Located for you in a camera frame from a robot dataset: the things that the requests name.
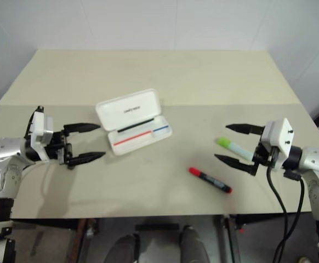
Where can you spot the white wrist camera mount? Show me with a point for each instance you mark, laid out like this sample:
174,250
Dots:
39,123
281,134

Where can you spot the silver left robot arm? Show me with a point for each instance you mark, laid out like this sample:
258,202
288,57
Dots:
0,149

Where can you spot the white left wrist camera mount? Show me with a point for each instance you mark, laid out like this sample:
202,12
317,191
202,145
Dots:
39,123

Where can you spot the metal table leg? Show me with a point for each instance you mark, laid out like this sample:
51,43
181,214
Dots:
88,241
230,241

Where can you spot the dark rounded shape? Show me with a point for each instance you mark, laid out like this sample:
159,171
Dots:
192,246
125,249

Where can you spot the black bar under table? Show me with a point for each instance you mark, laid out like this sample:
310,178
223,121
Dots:
156,227

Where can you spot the glue stick with green cap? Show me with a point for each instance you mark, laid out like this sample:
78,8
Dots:
223,142

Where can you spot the white open pencil case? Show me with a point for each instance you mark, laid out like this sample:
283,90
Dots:
126,109

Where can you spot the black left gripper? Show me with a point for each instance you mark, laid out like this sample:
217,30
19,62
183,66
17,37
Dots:
58,146

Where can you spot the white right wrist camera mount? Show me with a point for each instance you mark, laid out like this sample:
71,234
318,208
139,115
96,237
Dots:
281,134

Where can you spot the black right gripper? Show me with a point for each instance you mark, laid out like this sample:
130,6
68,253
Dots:
265,156

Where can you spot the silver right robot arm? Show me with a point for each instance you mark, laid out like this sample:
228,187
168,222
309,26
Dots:
315,161

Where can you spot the black marker with red cap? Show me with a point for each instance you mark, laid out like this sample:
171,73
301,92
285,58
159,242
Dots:
208,179

